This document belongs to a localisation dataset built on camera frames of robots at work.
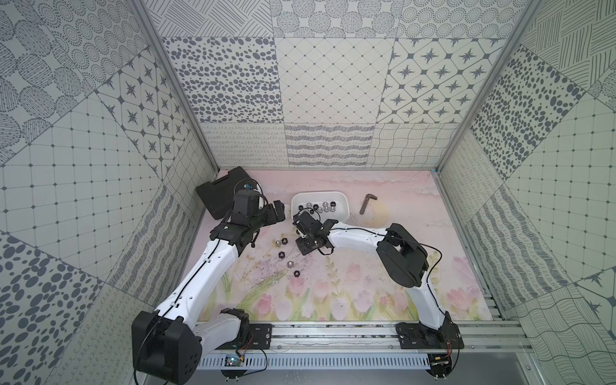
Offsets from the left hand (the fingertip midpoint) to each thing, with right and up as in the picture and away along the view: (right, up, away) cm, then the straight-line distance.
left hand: (270, 203), depth 80 cm
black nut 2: (+2, -21, +12) cm, 24 cm away
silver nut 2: (+6, -24, +10) cm, 26 cm away
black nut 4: (+15, -3, +24) cm, 29 cm away
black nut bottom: (+8, -27, +7) cm, 29 cm away
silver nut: (0, -17, +15) cm, 22 cm away
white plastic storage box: (+12, +1, +21) cm, 24 cm away
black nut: (+3, -16, +15) cm, 22 cm away
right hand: (+12, -18, +14) cm, 25 cm away
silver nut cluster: (+20, -2, +27) cm, 33 cm away
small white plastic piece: (+4, -4, +19) cm, 20 cm away
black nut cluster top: (+23, -2, +27) cm, 36 cm away
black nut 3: (+9, -3, +26) cm, 27 cm away
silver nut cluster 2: (+23, -4, +24) cm, 33 cm away
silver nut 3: (+17, -4, +24) cm, 30 cm away
